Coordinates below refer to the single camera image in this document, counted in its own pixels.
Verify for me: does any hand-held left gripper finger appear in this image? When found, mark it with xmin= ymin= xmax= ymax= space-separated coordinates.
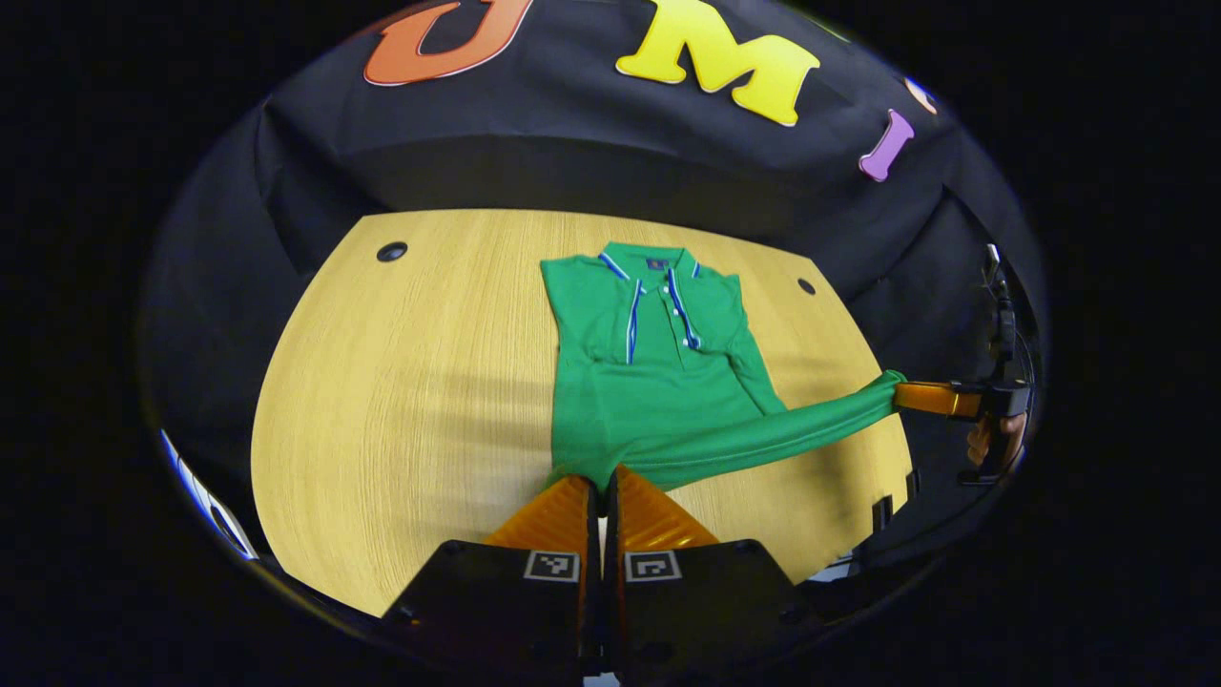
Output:
xmin=610 ymin=465 xmax=812 ymax=687
xmin=382 ymin=474 xmax=604 ymax=687

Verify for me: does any green T-shirt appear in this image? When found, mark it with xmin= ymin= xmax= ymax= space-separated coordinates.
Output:
xmin=540 ymin=241 xmax=907 ymax=492

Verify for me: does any small dark block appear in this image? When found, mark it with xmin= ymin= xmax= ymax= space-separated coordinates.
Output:
xmin=870 ymin=466 xmax=922 ymax=537

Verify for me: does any white and blue printed board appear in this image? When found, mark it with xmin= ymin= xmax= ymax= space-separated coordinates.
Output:
xmin=160 ymin=429 xmax=260 ymax=562

